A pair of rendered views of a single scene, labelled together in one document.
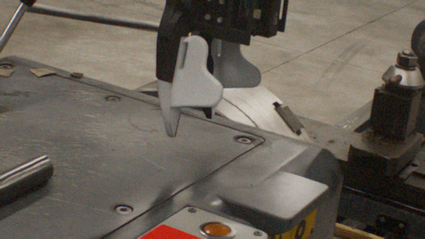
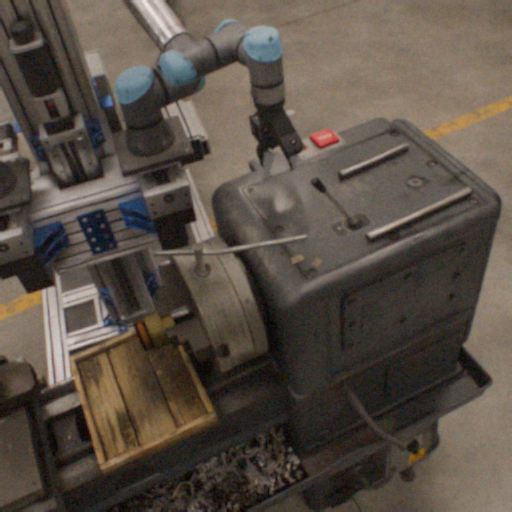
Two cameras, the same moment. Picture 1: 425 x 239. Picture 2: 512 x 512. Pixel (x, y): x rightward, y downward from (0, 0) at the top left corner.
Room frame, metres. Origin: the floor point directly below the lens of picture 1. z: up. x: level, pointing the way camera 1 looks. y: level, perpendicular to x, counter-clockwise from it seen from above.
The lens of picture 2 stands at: (1.63, 0.76, 2.21)
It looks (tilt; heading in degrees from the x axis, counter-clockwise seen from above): 46 degrees down; 225
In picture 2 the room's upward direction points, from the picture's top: 10 degrees counter-clockwise
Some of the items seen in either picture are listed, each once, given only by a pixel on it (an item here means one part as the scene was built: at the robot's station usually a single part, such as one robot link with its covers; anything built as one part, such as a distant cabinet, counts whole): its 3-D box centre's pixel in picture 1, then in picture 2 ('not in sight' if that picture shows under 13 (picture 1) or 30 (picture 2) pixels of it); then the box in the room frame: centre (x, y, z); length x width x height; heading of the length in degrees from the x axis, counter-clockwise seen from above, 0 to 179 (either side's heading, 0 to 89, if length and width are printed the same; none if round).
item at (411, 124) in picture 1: (394, 107); not in sight; (1.54, -0.32, 1.07); 0.07 x 0.07 x 0.10; 63
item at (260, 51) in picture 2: not in sight; (263, 56); (0.74, 0.01, 1.59); 0.09 x 0.08 x 0.11; 71
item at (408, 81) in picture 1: (404, 74); not in sight; (1.54, -0.33, 1.13); 0.08 x 0.08 x 0.03
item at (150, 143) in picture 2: not in sight; (147, 128); (0.70, -0.52, 1.21); 0.15 x 0.15 x 0.10
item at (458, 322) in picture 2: not in sight; (349, 372); (0.69, 0.18, 0.43); 0.60 x 0.48 x 0.86; 153
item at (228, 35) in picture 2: not in sight; (232, 44); (0.73, -0.09, 1.59); 0.11 x 0.11 x 0.08; 71
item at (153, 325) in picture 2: not in sight; (156, 330); (1.18, -0.05, 1.08); 0.09 x 0.09 x 0.09; 63
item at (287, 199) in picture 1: (268, 203); (269, 167); (0.70, -0.05, 1.24); 0.09 x 0.08 x 0.03; 153
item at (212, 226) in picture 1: (217, 232); not in sight; (0.60, -0.01, 1.26); 0.02 x 0.02 x 0.01
